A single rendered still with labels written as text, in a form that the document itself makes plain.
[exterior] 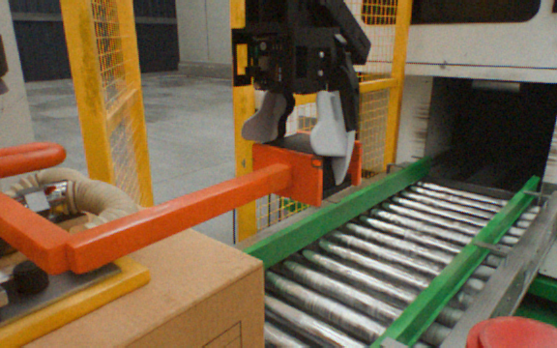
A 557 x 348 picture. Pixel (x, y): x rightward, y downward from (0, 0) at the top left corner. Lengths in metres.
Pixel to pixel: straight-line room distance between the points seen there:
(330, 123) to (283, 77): 0.07
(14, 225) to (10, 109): 1.21
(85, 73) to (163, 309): 0.67
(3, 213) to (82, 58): 0.69
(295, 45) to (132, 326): 0.30
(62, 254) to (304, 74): 0.23
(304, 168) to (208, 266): 0.19
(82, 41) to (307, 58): 0.71
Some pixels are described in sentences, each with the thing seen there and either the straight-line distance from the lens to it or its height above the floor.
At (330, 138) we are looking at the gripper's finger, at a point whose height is 1.12.
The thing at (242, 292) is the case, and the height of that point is 0.93.
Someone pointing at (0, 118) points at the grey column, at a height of 0.97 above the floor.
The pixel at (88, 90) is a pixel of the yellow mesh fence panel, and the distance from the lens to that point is 1.03.
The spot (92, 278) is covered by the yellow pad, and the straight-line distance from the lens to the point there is 0.49.
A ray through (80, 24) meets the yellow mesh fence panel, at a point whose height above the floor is 1.23.
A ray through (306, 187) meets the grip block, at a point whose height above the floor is 1.07.
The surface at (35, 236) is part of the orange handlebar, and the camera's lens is 0.32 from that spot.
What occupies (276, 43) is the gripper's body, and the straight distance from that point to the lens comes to 0.37.
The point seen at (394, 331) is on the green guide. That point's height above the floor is 0.64.
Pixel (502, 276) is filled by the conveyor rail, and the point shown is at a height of 0.59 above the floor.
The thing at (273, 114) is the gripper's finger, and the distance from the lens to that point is 0.45.
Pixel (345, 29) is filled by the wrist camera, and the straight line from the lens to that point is 0.44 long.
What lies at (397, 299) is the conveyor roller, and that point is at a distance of 1.24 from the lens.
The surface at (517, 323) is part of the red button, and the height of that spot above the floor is 1.04.
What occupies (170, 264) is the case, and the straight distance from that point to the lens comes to 0.53.
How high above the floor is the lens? 1.21
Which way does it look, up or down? 19 degrees down
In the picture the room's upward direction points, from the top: straight up
